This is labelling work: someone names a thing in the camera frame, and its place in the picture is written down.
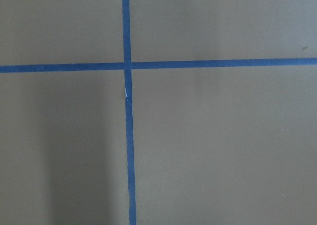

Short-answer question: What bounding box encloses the brown paper table cover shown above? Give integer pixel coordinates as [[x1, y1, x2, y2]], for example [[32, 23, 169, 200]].
[[0, 0, 317, 225]]

